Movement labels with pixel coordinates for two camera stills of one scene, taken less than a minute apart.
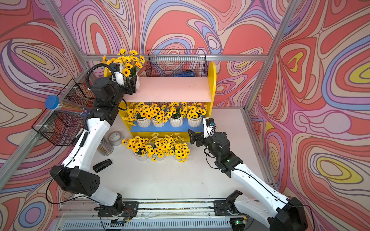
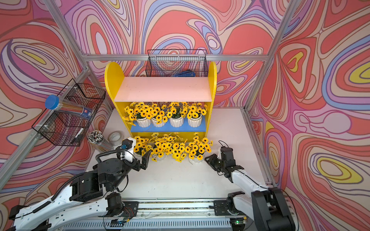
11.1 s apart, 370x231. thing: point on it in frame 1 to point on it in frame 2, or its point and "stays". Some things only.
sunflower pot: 194,112 stays
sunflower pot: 176,114 stays
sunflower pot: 130,64 to 195,149
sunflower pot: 139,146 stays
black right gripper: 193,138 to 211,161
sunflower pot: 180,150 stays
